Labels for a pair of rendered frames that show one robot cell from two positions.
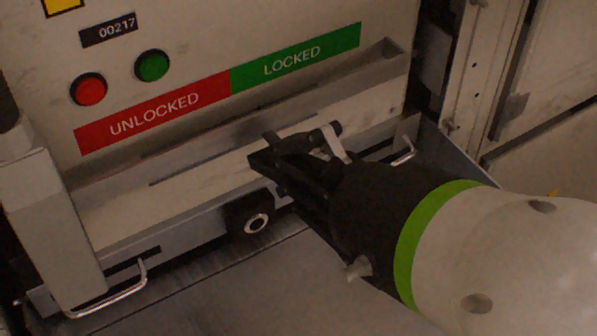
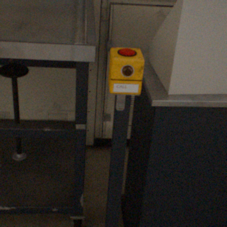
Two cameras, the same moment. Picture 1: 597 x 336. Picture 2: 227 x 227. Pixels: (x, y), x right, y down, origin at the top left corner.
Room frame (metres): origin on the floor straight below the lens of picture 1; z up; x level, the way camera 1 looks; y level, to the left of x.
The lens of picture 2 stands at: (-0.96, -1.11, 1.26)
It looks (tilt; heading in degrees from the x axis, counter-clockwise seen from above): 30 degrees down; 26
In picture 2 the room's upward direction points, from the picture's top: 5 degrees clockwise
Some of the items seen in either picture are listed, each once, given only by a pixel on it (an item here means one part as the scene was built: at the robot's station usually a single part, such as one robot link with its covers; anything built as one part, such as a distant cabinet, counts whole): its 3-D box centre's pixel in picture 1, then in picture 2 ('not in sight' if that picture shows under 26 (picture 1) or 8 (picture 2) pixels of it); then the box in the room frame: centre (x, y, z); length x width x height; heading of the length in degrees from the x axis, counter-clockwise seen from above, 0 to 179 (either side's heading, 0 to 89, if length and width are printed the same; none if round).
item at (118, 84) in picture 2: not in sight; (125, 71); (-0.12, -0.74, 0.85); 0.08 x 0.08 x 0.10; 31
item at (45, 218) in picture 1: (46, 214); not in sight; (0.29, 0.20, 1.09); 0.08 x 0.05 x 0.17; 31
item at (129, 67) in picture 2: not in sight; (127, 71); (-0.16, -0.76, 0.87); 0.03 x 0.01 x 0.03; 121
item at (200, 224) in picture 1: (236, 195); not in sight; (0.48, 0.07, 0.89); 0.54 x 0.05 x 0.06; 121
